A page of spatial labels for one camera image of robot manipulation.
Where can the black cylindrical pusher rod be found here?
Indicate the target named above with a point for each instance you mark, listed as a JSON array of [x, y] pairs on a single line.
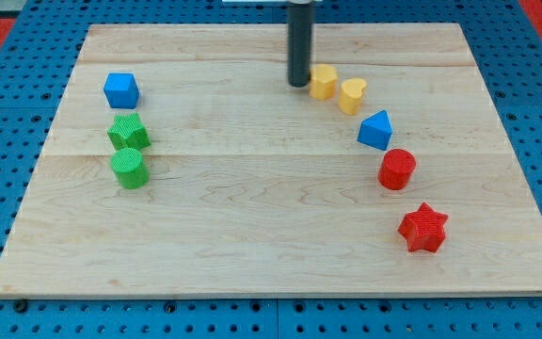
[[299, 20]]

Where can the yellow hexagon block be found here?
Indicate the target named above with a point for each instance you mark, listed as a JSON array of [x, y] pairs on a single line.
[[324, 80]]

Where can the yellow heart block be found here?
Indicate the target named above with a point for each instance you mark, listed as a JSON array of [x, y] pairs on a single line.
[[351, 95]]

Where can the blue triangle block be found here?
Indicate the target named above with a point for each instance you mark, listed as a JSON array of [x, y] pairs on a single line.
[[376, 131]]

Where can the red cylinder block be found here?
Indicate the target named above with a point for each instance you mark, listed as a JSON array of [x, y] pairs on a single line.
[[396, 169]]

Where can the light wooden board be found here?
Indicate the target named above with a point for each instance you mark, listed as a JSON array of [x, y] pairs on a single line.
[[257, 190]]

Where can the blue cube block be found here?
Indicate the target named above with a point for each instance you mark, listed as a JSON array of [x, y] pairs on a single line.
[[121, 90]]

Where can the green star block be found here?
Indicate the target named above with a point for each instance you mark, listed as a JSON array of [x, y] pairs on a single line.
[[128, 131]]

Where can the green cylinder block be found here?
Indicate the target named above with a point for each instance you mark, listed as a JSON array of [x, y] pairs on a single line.
[[129, 168]]

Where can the red star block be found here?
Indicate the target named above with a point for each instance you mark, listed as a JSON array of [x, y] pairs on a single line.
[[423, 229]]

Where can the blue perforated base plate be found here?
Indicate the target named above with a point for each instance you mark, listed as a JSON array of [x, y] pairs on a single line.
[[35, 64]]

